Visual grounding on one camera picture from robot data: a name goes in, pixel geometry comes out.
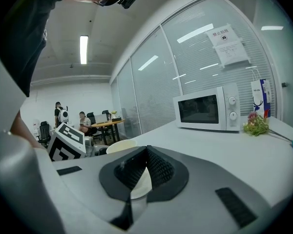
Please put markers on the tissue box with flowers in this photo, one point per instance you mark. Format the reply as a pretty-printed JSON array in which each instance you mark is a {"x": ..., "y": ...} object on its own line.
[{"x": 116, "y": 116}]

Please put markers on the person's black shirt torso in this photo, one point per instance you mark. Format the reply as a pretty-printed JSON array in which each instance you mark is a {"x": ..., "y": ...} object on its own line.
[{"x": 22, "y": 33}]

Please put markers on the white paper notice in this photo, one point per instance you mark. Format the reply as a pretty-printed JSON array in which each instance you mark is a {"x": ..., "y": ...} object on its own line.
[{"x": 228, "y": 46}]

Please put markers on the long ceiling light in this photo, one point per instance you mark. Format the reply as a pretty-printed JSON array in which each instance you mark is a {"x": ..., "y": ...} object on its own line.
[{"x": 83, "y": 49}]

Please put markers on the white and blue paper bag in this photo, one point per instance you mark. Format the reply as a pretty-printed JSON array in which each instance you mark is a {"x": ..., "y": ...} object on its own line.
[{"x": 258, "y": 96}]

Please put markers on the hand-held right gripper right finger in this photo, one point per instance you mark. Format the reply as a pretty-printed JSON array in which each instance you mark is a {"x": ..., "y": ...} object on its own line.
[{"x": 200, "y": 194}]

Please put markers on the silver laptop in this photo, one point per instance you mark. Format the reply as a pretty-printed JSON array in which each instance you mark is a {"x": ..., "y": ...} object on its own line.
[{"x": 100, "y": 118}]

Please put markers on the round wooden table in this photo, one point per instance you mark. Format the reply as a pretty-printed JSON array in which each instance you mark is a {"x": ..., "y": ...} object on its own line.
[{"x": 107, "y": 123}]

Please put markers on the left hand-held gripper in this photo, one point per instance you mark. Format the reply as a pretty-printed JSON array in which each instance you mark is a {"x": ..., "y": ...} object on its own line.
[{"x": 66, "y": 144}]

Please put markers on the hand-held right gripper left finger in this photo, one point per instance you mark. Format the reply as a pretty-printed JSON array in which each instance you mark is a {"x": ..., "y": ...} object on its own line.
[{"x": 88, "y": 179}]

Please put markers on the black office chair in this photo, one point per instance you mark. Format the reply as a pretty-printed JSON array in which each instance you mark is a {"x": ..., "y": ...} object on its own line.
[
  {"x": 90, "y": 117},
  {"x": 44, "y": 131},
  {"x": 105, "y": 112}
]

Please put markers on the white microwave oven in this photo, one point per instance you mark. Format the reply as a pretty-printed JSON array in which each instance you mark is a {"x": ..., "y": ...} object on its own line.
[{"x": 205, "y": 107}]

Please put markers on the pink flower bouquet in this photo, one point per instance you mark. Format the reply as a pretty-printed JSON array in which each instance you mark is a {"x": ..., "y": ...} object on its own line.
[{"x": 255, "y": 127}]

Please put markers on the white paper cup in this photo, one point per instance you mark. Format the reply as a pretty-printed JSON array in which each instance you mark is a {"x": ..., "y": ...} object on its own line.
[{"x": 120, "y": 147}]

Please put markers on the person's left forearm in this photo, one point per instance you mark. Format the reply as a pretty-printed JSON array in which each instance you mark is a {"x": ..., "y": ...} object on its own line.
[{"x": 24, "y": 130}]

